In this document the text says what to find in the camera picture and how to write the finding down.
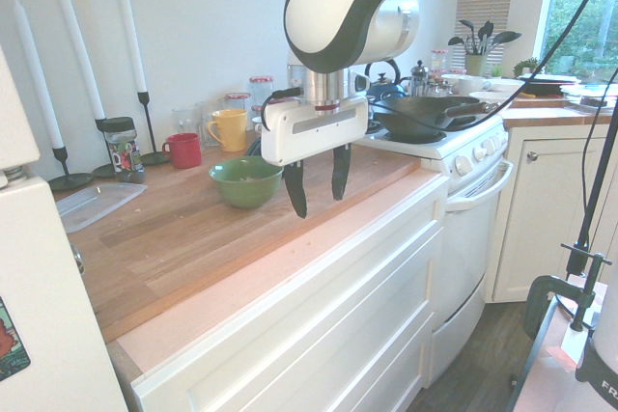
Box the black stand pole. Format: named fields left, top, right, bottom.
left=566, top=107, right=618, bottom=279

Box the tall white taper candle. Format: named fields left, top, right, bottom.
left=54, top=0, right=107, bottom=121
left=13, top=0, right=66, bottom=150
left=111, top=0, right=148, bottom=94

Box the robot mounting table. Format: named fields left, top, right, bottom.
left=510, top=274, right=618, bottom=412

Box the dark green c-clamp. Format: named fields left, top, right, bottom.
left=522, top=242, right=614, bottom=342

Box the green utensil holder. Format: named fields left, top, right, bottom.
left=463, top=53, right=490, bottom=78

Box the black wok with handle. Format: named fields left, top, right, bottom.
left=373, top=96, right=501, bottom=144

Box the red enamel mug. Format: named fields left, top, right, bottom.
left=161, top=132, right=203, bottom=170

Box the black frying pan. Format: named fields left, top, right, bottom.
left=518, top=72, right=583, bottom=96

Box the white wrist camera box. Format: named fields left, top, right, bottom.
left=348, top=69, right=373, bottom=96

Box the stack of glass plates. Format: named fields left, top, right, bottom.
left=559, top=83, right=618, bottom=100

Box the colourful fridge magnet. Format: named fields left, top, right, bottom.
left=0, top=295, right=32, bottom=382

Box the clear plastic container lid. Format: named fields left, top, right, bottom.
left=54, top=181, right=149, bottom=235

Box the white refrigerator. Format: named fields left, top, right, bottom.
left=0, top=42, right=129, bottom=412

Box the small green potted plant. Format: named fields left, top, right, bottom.
left=512, top=58, right=540, bottom=78

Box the black kitchen utensil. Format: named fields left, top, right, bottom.
left=447, top=35, right=473, bottom=55
left=477, top=20, right=495, bottom=56
left=458, top=19, right=478, bottom=55
left=486, top=30, right=523, bottom=56

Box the glass french press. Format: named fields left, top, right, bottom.
left=409, top=59, right=432, bottom=98

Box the yellow ceramic mug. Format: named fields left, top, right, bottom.
left=206, top=108, right=249, bottom=153

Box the small jar red lid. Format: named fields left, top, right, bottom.
left=430, top=48, right=451, bottom=76

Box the white corner cabinet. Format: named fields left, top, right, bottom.
left=491, top=97, right=618, bottom=305

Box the white serving bowl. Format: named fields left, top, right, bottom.
left=456, top=75, right=494, bottom=96

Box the white drawer cabinet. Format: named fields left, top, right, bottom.
left=128, top=174, right=451, bottom=412

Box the spice jar with black lid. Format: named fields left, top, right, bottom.
left=98, top=116, right=147, bottom=185

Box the white kitchen stove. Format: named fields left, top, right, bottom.
left=353, top=107, right=515, bottom=385

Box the kitchen window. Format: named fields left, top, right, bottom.
left=532, top=0, right=618, bottom=81

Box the clear drinking glass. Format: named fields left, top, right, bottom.
left=194, top=99, right=219, bottom=149
left=170, top=105, right=202, bottom=137

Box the green ceramic bowl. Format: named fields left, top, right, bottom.
left=208, top=156, right=285, bottom=210

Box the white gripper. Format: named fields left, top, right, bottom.
left=260, top=93, right=371, bottom=220

